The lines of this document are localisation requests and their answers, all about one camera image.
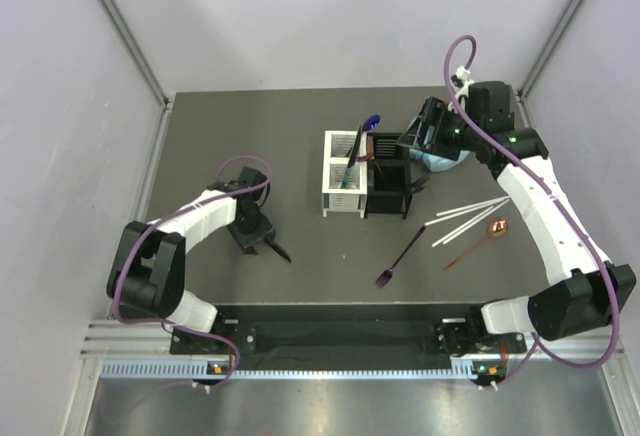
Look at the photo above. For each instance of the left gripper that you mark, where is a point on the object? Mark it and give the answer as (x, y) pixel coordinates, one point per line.
(264, 230)

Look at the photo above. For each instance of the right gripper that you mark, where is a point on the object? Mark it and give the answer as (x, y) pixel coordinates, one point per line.
(435, 114)

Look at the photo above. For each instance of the black knife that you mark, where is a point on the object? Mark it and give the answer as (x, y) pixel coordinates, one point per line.
(279, 250)

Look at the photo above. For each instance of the light blue headphones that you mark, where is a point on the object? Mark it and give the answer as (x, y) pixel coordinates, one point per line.
(435, 163)

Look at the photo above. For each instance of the rainbow spoon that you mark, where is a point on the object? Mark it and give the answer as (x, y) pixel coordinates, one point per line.
(371, 123)

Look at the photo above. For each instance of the black utensil container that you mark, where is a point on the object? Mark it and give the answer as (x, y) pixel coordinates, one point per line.
(392, 199)

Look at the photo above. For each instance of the blue fork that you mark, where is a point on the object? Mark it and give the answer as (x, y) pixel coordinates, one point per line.
(418, 185)

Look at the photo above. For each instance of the white-blade green-handle knife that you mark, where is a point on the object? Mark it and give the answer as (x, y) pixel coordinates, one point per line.
(352, 158)

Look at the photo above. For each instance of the white utensil container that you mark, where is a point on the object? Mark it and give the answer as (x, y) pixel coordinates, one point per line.
(353, 199)

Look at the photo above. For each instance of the copper spoon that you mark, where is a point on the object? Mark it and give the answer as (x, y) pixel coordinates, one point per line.
(496, 230)

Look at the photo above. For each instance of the purple fork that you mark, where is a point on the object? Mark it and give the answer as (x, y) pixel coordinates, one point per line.
(388, 273)

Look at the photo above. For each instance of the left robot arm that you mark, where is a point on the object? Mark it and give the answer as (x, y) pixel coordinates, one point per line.
(147, 279)

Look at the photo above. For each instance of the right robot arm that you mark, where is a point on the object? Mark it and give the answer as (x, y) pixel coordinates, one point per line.
(584, 287)

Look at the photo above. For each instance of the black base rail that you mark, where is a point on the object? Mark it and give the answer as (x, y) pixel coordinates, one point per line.
(353, 336)

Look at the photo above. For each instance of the perforated cable duct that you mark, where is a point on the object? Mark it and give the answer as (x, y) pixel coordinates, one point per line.
(178, 369)

